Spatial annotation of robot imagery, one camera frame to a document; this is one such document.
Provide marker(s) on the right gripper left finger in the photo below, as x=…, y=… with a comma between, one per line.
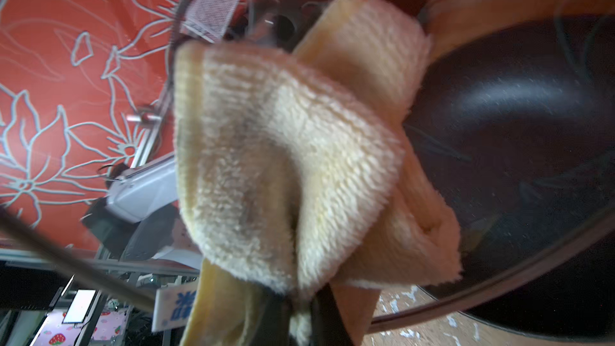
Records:
x=272, y=326

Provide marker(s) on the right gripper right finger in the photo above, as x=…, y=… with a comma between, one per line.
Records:
x=327, y=325

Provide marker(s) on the yellow cleaning cloth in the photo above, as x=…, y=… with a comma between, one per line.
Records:
x=294, y=171

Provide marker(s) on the glass pot lid black knob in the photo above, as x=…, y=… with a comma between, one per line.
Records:
x=592, y=230

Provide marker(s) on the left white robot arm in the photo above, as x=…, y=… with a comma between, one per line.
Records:
x=138, y=219

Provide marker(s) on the black frying pan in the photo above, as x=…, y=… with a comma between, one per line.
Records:
x=516, y=131

